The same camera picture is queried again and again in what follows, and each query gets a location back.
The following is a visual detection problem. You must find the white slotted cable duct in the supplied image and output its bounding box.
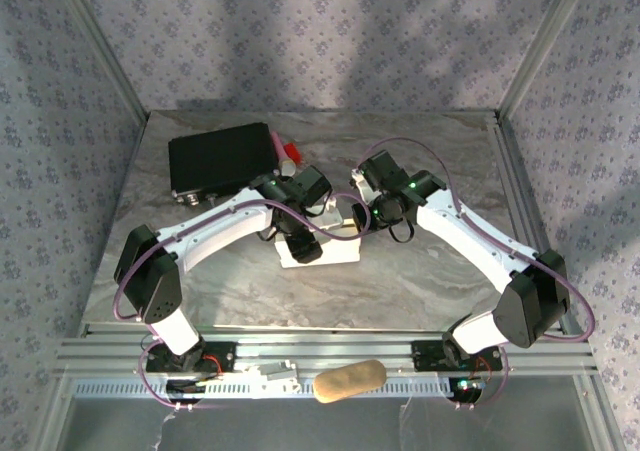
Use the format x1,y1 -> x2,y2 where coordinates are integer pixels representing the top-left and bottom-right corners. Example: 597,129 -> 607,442
72,374 -> 501,401

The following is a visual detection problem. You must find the black controller board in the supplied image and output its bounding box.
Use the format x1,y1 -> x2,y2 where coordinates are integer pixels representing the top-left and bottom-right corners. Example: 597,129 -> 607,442
446,375 -> 485,403
164,378 -> 207,406

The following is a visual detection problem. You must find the black cable loop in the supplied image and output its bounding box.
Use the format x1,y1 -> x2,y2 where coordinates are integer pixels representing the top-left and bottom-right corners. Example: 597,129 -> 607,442
388,218 -> 415,244

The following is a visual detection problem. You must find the aluminium frame leg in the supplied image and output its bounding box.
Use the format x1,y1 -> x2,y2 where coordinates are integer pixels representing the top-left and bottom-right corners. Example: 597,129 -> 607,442
574,376 -> 629,451
34,376 -> 76,451

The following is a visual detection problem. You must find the wide aluminium base rail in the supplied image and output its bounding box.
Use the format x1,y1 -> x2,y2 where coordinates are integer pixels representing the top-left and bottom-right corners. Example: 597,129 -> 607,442
54,322 -> 599,378

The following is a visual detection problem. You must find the white paper box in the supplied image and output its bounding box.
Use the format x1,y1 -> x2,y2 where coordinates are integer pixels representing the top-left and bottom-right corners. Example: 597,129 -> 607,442
273,218 -> 362,270

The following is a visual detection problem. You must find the tan oval sponge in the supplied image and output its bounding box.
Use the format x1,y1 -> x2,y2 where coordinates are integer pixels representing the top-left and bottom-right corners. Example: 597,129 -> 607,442
313,359 -> 388,405

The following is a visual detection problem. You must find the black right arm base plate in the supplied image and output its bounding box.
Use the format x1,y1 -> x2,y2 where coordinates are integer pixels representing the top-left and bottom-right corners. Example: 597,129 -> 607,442
410,339 -> 501,373

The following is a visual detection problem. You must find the aluminium side rail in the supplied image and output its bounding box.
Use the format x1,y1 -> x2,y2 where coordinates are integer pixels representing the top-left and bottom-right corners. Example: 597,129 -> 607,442
487,112 -> 591,332

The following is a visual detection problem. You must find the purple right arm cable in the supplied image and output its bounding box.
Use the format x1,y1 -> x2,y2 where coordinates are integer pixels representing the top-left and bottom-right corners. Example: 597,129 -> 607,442
355,136 -> 596,412

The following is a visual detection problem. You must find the aluminium frame post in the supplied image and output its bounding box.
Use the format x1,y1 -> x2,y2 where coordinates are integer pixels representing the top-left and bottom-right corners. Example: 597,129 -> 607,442
49,0 -> 151,122
494,0 -> 596,117

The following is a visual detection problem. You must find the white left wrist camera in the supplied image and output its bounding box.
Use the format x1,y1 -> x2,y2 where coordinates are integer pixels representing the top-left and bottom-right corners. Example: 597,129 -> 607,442
319,195 -> 345,230

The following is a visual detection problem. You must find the black ribbed aluminium case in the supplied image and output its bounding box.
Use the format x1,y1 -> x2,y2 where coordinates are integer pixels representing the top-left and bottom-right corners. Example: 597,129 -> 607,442
167,122 -> 279,207

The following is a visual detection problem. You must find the white grey plastic clip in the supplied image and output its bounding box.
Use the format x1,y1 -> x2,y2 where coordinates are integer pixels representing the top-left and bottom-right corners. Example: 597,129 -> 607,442
243,360 -> 299,385

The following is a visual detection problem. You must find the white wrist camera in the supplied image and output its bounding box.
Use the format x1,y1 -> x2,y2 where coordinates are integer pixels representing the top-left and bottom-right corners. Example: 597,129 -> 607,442
350,167 -> 384,206
319,195 -> 345,230

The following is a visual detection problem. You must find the pink microphone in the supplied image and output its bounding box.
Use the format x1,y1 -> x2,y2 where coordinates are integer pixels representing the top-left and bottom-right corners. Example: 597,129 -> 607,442
269,130 -> 297,176

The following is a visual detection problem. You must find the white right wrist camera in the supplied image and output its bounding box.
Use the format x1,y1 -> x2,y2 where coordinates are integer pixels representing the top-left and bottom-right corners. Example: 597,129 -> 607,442
350,167 -> 384,206

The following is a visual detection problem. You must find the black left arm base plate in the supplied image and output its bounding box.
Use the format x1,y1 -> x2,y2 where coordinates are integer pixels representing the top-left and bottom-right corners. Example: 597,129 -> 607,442
144,340 -> 236,375

